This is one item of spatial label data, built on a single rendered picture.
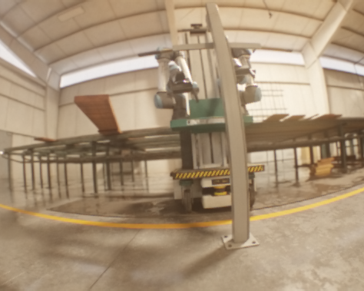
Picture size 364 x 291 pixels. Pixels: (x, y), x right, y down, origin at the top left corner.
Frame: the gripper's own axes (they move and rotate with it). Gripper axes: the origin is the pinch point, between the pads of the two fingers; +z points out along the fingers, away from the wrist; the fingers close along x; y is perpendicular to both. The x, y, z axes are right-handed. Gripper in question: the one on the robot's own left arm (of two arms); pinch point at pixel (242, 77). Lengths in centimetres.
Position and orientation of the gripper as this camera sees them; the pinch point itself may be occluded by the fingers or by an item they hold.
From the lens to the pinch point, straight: 108.2
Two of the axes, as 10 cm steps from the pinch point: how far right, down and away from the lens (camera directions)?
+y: -2.5, -7.4, -6.2
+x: 9.6, -1.4, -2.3
